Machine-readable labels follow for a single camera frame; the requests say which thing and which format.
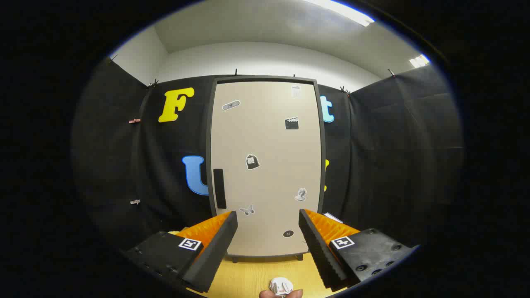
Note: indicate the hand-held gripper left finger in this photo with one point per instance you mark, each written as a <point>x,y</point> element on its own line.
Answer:
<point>219,252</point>

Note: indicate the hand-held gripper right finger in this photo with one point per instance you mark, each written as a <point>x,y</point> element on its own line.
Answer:
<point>321,252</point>

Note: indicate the beige shoe cabinet door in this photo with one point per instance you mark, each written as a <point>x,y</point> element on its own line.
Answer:
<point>269,145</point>

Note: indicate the grey shoe cabinet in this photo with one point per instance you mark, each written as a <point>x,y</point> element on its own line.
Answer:
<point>265,78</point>

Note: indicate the black backdrop cloth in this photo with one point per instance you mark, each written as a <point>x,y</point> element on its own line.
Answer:
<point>372,145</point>

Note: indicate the black cloth clip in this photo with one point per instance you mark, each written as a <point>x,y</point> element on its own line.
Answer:
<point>391,73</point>
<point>154,83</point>
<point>344,90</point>

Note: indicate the small ceiling light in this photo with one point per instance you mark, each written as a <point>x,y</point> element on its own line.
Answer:
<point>419,61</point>

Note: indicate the long ceiling light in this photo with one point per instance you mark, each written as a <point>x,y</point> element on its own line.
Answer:
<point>343,11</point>

